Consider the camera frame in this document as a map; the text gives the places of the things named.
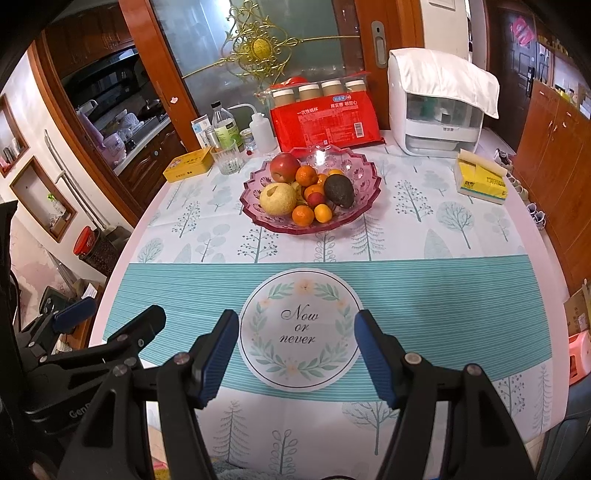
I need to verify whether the dark red plum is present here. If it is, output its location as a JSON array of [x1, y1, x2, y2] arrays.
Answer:
[[307, 191, 325, 209]]

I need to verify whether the dark avocado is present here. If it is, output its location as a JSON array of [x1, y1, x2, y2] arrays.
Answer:
[[324, 174, 355, 208]]

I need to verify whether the red apple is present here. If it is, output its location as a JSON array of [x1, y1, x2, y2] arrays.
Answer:
[[270, 153, 301, 183]]

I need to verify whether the yellow orange citrus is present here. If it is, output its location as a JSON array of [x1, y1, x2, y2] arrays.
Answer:
[[314, 203, 332, 224]]

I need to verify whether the red lidded container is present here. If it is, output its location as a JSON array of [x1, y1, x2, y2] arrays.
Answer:
[[73, 226, 96, 256]]

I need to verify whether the tree pattern tablecloth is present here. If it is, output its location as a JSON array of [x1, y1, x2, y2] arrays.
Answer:
[[91, 145, 568, 479]]

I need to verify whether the orange tangerine front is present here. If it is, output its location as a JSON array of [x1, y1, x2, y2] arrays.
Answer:
[[291, 205, 315, 228]]

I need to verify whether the yellow pear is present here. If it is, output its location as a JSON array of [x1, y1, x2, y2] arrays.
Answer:
[[259, 183, 297, 216]]

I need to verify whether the pink glass fruit bowl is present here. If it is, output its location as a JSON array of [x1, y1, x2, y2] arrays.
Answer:
[[240, 146, 382, 236]]

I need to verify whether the orange tangerine middle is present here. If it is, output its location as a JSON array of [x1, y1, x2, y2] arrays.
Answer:
[[304, 184, 325, 199]]

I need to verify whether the yellow cardboard box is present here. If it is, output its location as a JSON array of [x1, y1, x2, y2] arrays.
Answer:
[[163, 147, 213, 183]]

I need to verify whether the orange tangerine top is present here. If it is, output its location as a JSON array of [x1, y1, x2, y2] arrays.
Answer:
[[295, 165, 318, 187]]

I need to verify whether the clear drinking glass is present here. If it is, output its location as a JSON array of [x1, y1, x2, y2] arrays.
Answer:
[[212, 142, 245, 175]]

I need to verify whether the yellow tissue pack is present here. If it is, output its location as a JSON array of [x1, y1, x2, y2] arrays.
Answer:
[[454, 149, 508, 205]]

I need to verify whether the small glass jar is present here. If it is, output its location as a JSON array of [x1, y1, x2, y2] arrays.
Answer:
[[240, 128, 256, 155]]

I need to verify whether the green label clear bottle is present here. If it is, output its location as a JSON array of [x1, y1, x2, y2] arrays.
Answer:
[[211, 101, 242, 149]]

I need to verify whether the small white blue box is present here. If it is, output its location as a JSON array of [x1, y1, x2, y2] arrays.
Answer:
[[191, 114, 211, 149]]

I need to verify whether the white squeeze bottle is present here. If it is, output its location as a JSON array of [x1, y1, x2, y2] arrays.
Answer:
[[229, 103, 277, 154]]

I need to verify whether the red paper cup package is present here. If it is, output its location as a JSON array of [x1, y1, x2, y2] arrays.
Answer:
[[257, 71, 384, 151]]

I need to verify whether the white water dispenser appliance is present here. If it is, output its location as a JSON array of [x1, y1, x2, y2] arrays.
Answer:
[[388, 62, 487, 157]]

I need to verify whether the white cloth on appliance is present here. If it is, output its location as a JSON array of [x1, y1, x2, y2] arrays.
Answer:
[[389, 48, 500, 119]]

